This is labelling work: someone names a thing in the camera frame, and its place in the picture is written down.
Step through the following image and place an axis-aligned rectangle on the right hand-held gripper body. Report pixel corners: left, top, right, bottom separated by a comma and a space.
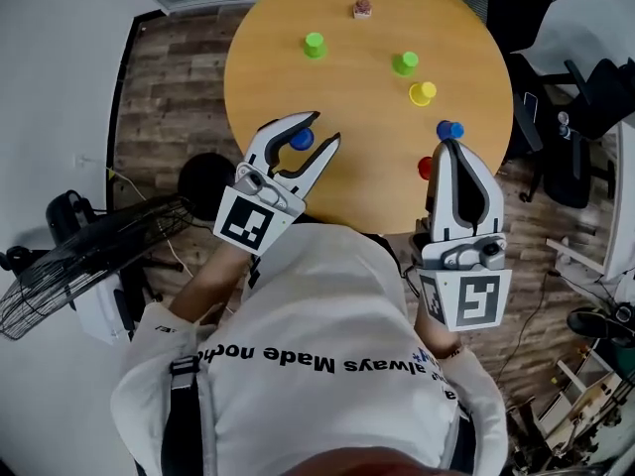
409, 218, 513, 333

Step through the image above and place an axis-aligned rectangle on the cluttered white shelf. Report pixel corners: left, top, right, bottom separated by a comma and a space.
510, 344, 635, 470

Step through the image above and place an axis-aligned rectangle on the blue paper cup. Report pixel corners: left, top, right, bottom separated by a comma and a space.
290, 126, 316, 151
436, 120, 465, 142

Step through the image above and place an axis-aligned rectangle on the person's left shoulder strap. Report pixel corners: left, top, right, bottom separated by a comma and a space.
161, 357, 219, 476

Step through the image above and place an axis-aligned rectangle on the white desk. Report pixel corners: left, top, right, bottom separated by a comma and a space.
545, 121, 635, 282

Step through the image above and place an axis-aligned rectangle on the black office chair with headrest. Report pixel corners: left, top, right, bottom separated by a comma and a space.
520, 57, 635, 210

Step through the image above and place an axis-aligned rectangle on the person's white printed shirt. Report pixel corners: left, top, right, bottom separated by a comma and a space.
111, 223, 510, 476

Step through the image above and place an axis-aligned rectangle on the person's shoulder strap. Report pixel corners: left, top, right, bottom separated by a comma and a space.
161, 357, 219, 476
444, 399, 477, 476

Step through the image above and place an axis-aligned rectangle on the green paper cup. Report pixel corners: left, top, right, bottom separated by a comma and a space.
391, 51, 420, 77
303, 32, 328, 60

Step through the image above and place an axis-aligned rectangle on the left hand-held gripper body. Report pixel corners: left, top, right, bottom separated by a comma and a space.
212, 161, 307, 257

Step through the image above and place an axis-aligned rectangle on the black round device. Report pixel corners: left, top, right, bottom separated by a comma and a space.
568, 304, 635, 349

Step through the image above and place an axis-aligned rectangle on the person's left forearm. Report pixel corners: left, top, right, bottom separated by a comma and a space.
171, 243, 252, 324

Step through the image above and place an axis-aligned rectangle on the white box appliance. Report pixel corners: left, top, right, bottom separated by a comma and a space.
73, 270, 135, 346

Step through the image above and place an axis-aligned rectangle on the person's right shoulder strap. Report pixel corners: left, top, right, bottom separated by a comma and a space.
444, 399, 477, 476

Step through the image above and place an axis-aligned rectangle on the yellow paper cup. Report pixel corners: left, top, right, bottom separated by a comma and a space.
408, 80, 438, 107

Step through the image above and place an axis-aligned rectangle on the large black pedestal fan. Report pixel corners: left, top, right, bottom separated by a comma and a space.
0, 152, 237, 341

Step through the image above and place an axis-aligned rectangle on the black floor cable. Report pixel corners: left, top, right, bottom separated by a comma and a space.
495, 270, 552, 391

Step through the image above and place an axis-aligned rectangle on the person's right forearm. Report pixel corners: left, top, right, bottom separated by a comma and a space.
414, 309, 460, 359

